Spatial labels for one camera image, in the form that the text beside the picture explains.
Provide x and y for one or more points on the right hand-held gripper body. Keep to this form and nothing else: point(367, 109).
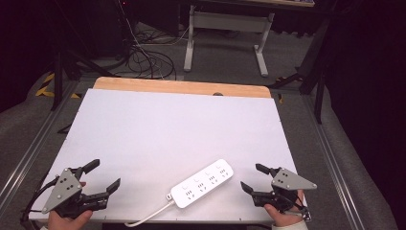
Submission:
point(288, 182)

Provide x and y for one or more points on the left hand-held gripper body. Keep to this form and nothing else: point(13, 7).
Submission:
point(62, 190)

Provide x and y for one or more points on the white power strip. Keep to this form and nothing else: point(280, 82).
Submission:
point(200, 184)

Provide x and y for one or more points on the person's left hand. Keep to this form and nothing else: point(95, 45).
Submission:
point(68, 222)

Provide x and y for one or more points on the person's right hand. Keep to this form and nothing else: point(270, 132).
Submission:
point(284, 218)

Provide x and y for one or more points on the white board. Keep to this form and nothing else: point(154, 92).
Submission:
point(166, 134)

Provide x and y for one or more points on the black table grommet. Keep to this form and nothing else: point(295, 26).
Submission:
point(218, 94)

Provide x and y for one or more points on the black tripod stand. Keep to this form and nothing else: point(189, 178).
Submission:
point(59, 76)

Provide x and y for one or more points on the black metal stand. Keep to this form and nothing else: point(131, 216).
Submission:
point(314, 80)

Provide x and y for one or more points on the wooden table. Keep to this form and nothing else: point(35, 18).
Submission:
point(166, 85)

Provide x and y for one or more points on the wooden desktop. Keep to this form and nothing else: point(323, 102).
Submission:
point(271, 2)

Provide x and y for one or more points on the aluminium rail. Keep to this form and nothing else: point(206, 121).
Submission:
point(30, 153)
point(332, 163)

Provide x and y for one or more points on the white desk frame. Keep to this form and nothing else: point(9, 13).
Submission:
point(223, 22)

